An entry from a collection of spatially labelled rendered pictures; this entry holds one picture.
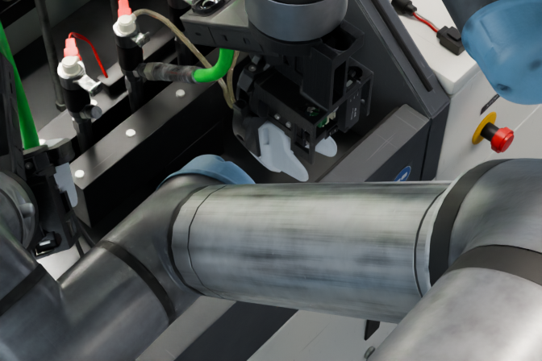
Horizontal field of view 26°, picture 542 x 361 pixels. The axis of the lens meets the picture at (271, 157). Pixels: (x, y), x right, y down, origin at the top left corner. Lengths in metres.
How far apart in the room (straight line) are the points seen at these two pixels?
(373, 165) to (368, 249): 0.77
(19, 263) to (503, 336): 0.41
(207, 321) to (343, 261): 0.65
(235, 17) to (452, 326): 0.53
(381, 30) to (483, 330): 0.97
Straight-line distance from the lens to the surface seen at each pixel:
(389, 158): 1.37
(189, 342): 1.24
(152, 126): 1.35
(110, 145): 1.34
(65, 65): 1.25
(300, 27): 0.83
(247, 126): 0.94
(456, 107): 1.46
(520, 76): 0.71
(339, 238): 0.61
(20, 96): 0.99
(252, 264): 0.68
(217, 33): 0.93
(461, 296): 0.45
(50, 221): 0.93
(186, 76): 1.23
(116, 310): 0.77
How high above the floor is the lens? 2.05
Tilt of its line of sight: 54 degrees down
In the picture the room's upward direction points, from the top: straight up
